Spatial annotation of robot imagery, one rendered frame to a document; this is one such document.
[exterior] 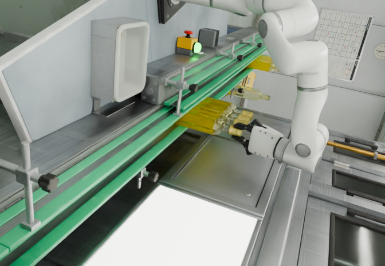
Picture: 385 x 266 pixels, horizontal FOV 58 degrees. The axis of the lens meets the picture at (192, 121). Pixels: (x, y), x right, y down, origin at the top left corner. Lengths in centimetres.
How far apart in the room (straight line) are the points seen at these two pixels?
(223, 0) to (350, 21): 578
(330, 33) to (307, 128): 603
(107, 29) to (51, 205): 49
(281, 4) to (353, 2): 590
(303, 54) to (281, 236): 49
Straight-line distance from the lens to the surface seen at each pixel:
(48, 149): 90
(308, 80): 102
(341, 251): 112
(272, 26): 100
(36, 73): 90
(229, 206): 105
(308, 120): 102
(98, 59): 103
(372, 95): 725
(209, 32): 179
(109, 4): 109
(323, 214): 124
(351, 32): 701
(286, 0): 111
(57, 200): 76
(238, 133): 122
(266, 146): 117
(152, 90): 118
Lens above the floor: 135
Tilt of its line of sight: 17 degrees down
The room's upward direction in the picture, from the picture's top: 106 degrees clockwise
